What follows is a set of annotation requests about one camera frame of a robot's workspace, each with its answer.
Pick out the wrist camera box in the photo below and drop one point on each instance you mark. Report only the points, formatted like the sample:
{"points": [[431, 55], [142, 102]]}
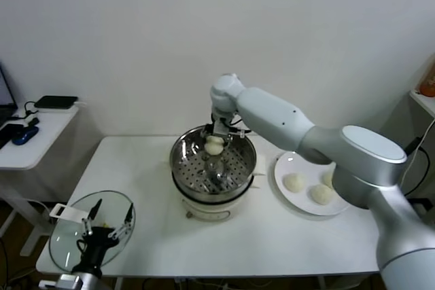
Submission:
{"points": [[66, 281], [221, 127]]}

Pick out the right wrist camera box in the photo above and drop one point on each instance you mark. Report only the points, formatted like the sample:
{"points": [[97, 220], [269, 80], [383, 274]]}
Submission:
{"points": [[221, 127]]}

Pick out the orange snack bag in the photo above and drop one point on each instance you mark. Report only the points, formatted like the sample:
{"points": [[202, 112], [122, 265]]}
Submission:
{"points": [[429, 83]]}

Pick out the white desk leg frame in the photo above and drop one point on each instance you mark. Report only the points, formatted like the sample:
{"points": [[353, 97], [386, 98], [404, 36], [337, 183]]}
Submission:
{"points": [[423, 210]]}

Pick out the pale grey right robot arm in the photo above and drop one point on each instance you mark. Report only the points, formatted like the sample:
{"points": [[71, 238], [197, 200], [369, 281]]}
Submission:
{"points": [[272, 113]]}

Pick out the black flat case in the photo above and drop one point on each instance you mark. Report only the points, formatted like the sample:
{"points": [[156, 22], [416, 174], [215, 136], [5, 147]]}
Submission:
{"points": [[10, 133]]}

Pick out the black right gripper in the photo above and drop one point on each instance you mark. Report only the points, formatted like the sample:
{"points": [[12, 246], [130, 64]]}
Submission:
{"points": [[212, 129]]}

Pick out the white desk shelf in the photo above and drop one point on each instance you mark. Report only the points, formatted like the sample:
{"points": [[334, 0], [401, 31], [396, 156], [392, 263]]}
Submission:
{"points": [[425, 101]]}

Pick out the blue computer mouse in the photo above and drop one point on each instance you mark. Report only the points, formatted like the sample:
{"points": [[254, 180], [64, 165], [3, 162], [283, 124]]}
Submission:
{"points": [[24, 136]]}

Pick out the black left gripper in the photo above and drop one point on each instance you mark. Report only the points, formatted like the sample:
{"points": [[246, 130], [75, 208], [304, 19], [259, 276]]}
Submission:
{"points": [[96, 240]]}

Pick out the white electric cooking pot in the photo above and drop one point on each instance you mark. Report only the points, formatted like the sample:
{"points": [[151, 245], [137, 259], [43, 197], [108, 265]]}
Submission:
{"points": [[204, 206]]}

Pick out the black laptop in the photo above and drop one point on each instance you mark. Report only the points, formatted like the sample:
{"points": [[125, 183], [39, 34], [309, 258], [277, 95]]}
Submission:
{"points": [[5, 100]]}

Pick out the small black dongle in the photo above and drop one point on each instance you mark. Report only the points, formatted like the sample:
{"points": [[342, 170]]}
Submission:
{"points": [[34, 122]]}

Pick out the white steamed baozi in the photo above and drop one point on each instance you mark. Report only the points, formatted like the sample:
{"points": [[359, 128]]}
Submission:
{"points": [[213, 146], [295, 182], [321, 195], [327, 179]]}

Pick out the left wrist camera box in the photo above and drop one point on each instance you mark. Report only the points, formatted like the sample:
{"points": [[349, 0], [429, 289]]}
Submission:
{"points": [[66, 281]]}

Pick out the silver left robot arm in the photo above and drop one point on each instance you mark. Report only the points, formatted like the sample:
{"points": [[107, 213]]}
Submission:
{"points": [[91, 281]]}

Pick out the white round plate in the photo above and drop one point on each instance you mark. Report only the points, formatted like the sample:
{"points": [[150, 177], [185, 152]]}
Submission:
{"points": [[292, 201]]}

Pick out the white side table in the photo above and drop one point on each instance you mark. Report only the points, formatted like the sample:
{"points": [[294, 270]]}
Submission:
{"points": [[40, 140]]}

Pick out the stainless steel steamer basket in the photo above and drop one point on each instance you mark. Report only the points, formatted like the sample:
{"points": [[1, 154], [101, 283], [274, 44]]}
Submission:
{"points": [[176, 147]]}

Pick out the black flat device box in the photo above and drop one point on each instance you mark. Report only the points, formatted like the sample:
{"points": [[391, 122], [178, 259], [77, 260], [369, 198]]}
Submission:
{"points": [[56, 101]]}

